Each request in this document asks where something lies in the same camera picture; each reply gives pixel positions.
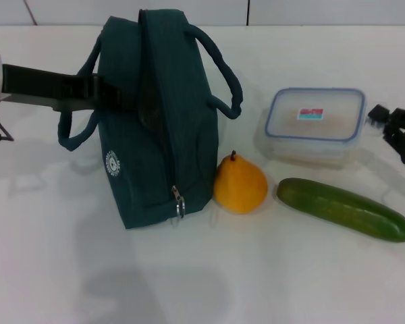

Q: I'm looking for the dark teal insulated bag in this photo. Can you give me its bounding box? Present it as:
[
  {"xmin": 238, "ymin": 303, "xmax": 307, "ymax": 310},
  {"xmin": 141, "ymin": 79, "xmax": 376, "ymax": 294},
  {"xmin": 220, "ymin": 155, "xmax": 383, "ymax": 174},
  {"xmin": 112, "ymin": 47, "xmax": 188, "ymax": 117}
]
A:
[{"xmin": 56, "ymin": 8, "xmax": 244, "ymax": 230}]

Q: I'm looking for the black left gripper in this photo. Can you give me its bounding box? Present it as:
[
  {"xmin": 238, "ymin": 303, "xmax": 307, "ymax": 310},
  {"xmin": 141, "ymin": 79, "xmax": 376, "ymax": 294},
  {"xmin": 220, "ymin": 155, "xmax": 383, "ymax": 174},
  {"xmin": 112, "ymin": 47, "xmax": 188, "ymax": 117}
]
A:
[{"xmin": 1, "ymin": 63, "xmax": 140, "ymax": 115}]

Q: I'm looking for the clear blue-rimmed lunch box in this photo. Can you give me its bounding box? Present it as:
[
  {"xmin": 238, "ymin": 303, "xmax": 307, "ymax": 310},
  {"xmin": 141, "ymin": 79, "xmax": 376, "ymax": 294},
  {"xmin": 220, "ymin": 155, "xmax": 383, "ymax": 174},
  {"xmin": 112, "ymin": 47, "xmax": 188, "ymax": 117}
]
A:
[{"xmin": 254, "ymin": 87, "xmax": 367, "ymax": 169}]

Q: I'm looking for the yellow orange pear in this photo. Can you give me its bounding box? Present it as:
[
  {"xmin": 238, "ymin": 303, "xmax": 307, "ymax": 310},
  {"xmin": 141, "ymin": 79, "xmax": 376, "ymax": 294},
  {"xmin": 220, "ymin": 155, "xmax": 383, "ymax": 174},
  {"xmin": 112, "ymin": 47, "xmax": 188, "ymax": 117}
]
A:
[{"xmin": 213, "ymin": 151, "xmax": 269, "ymax": 215}]

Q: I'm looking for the green cucumber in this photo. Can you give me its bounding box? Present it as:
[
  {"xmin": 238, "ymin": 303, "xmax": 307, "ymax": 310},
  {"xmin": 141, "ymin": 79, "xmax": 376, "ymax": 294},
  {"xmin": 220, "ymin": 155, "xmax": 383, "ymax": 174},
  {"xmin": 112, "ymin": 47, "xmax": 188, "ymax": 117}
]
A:
[{"xmin": 276, "ymin": 178, "xmax": 405, "ymax": 243}]

